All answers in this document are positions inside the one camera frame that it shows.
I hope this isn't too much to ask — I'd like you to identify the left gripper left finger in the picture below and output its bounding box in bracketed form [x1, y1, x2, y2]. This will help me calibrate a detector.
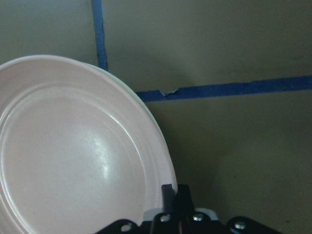
[98, 184, 180, 234]

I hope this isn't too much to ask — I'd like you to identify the pink plate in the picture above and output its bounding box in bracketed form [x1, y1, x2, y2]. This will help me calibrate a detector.
[0, 56, 177, 234]

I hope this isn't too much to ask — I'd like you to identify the white plate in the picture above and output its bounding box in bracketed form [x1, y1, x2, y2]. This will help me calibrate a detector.
[86, 63, 169, 150]

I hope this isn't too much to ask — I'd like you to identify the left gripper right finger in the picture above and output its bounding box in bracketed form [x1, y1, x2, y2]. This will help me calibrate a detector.
[177, 184, 279, 234]

